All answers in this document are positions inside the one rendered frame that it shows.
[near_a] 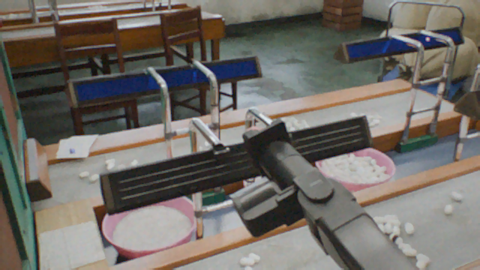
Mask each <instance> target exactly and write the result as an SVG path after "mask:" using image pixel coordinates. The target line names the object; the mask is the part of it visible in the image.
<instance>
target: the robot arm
mask: <svg viewBox="0 0 480 270"><path fill-rule="evenodd" d="M270 124H271V125H270V126H268V127H266V128H263V127H252V128H250V129H248V130H247V131H245V132H244V133H243V134H242V138H243V140H244V144H245V148H246V150H247V153H248V154H249V155H250V160H251V163H252V164H253V166H254V167H255V168H258V170H259V174H260V175H261V179H260V180H259V181H256V182H254V183H253V184H251V185H249V186H247V187H245V188H243V189H242V190H240V191H238V192H236V193H234V194H233V195H231V196H229V198H230V200H231V201H232V204H233V207H234V208H235V210H236V211H237V213H238V216H239V217H240V218H241V222H242V223H243V224H244V226H245V228H246V230H247V231H248V232H249V233H250V234H251V236H253V237H255V238H256V237H260V236H262V235H264V234H266V233H268V232H270V231H272V230H275V229H277V228H278V227H281V226H283V225H284V224H286V225H287V226H288V227H289V226H291V225H293V224H294V223H296V222H297V221H299V220H301V219H302V218H305V220H306V223H307V227H308V229H309V231H310V235H311V236H312V238H313V240H314V241H315V242H316V243H317V244H318V245H319V247H320V248H321V249H322V250H323V251H324V252H325V254H326V255H327V256H328V255H329V254H330V256H331V257H332V259H333V260H334V261H335V263H336V264H337V265H338V266H339V267H340V268H341V269H343V270H421V269H420V268H419V267H418V266H417V265H416V264H415V263H414V262H413V261H411V260H410V259H409V258H408V257H407V256H406V255H405V254H404V253H403V252H402V251H401V250H400V249H399V248H398V247H397V246H396V245H395V244H394V243H393V242H392V241H391V240H390V239H389V238H388V236H387V235H386V234H385V233H384V232H382V231H381V230H380V229H379V227H378V226H377V224H376V223H375V221H374V220H373V218H372V217H371V216H370V215H369V214H368V213H367V212H366V211H365V210H364V209H363V208H362V207H361V206H360V205H359V204H358V203H357V202H356V197H355V196H354V195H352V194H351V193H350V192H349V191H348V190H347V189H346V188H345V187H344V186H343V185H342V184H341V183H340V182H339V181H338V180H336V179H334V178H330V177H325V176H324V175H323V174H322V173H321V172H320V171H319V170H318V169H317V168H316V167H314V168H313V167H312V166H311V165H310V164H309V163H308V162H307V161H306V160H305V159H304V158H303V157H302V156H301V155H300V154H299V153H298V152H297V151H296V150H295V149H294V148H293V146H292V143H291V141H290V137H289V134H288V132H287V128H286V125H285V123H284V122H283V121H282V119H281V118H278V119H276V120H274V121H272V122H271V123H270ZM279 188H280V189H279ZM281 191H282V192H281Z"/></svg>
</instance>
